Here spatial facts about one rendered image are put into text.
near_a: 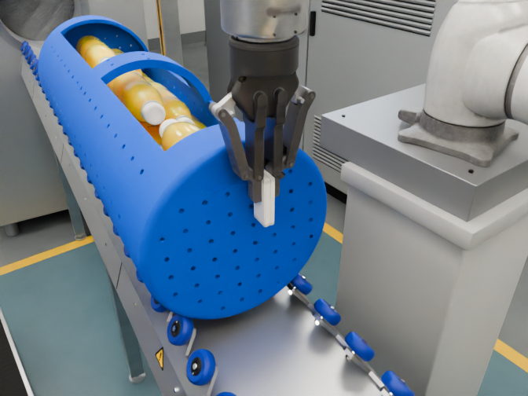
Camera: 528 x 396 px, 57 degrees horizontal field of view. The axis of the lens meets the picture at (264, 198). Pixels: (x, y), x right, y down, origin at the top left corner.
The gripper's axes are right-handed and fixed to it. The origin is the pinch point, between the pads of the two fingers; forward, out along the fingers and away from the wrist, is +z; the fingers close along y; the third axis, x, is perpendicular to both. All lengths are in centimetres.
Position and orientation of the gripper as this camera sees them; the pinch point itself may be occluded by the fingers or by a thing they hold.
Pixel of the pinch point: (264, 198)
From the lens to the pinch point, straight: 61.5
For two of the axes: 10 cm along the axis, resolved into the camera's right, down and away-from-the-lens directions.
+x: -4.9, -4.6, 7.4
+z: 0.0, 8.5, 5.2
